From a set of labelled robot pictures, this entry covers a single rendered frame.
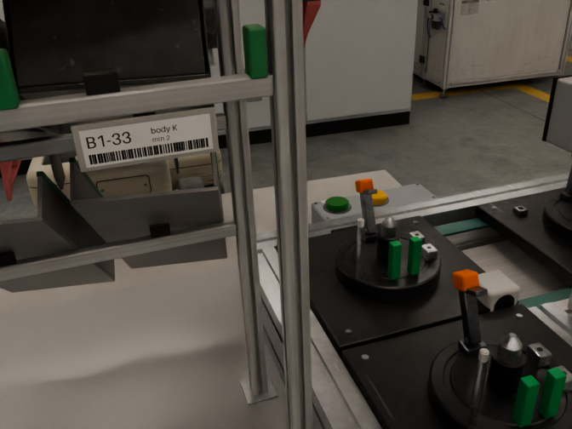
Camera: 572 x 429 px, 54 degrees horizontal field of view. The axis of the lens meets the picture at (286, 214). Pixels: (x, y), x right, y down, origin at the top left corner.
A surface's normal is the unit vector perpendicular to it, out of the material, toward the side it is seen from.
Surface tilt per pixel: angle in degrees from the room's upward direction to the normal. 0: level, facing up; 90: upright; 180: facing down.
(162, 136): 90
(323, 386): 0
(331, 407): 0
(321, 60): 90
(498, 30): 90
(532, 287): 0
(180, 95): 90
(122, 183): 98
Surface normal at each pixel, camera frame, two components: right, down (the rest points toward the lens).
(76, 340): -0.04, -0.88
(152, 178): 0.26, 0.57
